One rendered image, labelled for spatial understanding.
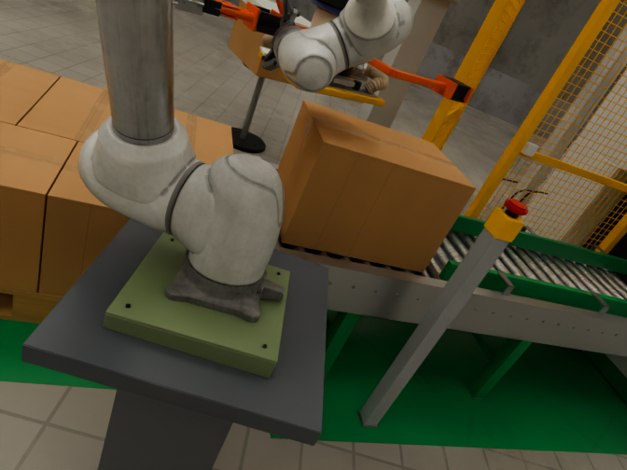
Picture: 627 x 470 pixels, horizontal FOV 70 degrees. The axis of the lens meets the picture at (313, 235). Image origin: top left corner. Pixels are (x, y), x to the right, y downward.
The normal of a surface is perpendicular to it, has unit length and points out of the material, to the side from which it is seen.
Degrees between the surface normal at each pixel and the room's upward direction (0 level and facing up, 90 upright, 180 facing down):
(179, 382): 0
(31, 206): 90
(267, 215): 71
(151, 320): 4
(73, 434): 0
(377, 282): 90
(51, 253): 90
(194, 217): 84
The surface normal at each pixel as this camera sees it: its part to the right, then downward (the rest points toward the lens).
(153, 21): 0.64, 0.67
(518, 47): -0.05, 0.50
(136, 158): 0.19, 0.24
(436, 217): 0.18, 0.57
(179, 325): 0.33, -0.84
